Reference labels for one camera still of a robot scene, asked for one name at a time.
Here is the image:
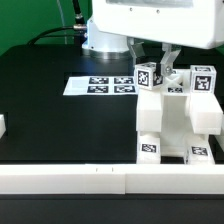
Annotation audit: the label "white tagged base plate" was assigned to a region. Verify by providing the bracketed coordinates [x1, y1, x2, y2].
[63, 76, 137, 96]

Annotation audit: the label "white part edge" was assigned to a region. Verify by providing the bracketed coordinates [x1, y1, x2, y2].
[215, 135, 224, 152]
[0, 114, 6, 139]

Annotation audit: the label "black cables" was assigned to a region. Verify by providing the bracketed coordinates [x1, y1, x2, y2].
[27, 0, 88, 46]

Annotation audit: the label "white chair seat part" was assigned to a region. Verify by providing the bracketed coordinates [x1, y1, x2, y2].
[160, 87, 188, 157]

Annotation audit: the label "white tagged small block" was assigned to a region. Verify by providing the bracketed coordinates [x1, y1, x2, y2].
[134, 62, 163, 91]

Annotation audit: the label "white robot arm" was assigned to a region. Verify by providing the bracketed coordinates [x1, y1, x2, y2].
[83, 0, 224, 76]

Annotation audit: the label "white part left edge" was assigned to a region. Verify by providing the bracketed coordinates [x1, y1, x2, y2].
[0, 114, 6, 139]

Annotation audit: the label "white chair back frame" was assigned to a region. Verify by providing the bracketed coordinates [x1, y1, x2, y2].
[135, 65, 223, 135]

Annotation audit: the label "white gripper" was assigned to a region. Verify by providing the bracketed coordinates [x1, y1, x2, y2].
[92, 0, 224, 77]

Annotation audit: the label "white front rail barrier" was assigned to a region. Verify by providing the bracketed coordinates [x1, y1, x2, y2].
[0, 164, 224, 194]

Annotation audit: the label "white part right edge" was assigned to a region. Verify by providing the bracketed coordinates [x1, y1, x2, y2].
[215, 135, 224, 152]

